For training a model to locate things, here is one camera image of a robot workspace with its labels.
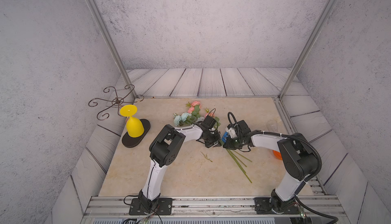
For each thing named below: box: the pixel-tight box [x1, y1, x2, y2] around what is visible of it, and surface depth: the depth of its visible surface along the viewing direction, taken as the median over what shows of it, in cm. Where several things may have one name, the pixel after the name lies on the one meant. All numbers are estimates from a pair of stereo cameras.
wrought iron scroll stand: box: [88, 84, 145, 121], surface depth 78 cm
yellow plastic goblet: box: [119, 104, 145, 138], surface depth 76 cm
